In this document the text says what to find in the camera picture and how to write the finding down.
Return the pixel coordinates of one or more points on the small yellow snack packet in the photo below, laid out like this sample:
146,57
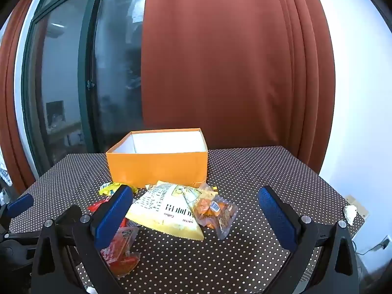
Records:
108,188

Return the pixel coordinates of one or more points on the brown polka dot tablecloth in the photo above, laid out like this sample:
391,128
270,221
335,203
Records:
260,171

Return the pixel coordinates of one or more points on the large yellow white snack bag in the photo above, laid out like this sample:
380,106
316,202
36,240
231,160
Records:
165,217

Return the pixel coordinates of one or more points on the narrow rust red curtain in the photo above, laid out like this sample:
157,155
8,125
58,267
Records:
7,113

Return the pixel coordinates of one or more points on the red snack packet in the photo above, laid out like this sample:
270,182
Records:
125,265
122,242
99,204

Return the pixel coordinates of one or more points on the wide rust red curtain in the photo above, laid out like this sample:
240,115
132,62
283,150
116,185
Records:
229,67

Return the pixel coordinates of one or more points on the crumpled white paper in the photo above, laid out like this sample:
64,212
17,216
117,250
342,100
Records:
350,213

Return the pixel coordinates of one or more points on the green door latch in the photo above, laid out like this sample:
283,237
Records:
89,84

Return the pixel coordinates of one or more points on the patterned white cloth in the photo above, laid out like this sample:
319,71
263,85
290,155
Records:
4,174

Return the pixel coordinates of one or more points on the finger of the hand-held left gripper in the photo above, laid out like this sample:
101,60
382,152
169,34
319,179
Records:
69,213
20,203

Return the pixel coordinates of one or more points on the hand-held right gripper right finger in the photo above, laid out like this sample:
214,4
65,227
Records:
278,220

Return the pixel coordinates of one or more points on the clear packet of brown snacks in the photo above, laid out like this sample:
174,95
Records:
214,211

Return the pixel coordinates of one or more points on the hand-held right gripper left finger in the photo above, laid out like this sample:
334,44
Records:
113,217

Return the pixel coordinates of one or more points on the green framed glass door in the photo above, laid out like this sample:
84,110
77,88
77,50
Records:
67,98

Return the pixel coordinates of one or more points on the orange cardboard box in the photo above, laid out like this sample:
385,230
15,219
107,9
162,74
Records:
159,168

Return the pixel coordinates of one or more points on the brown cardboard piece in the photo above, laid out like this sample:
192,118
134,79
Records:
361,208

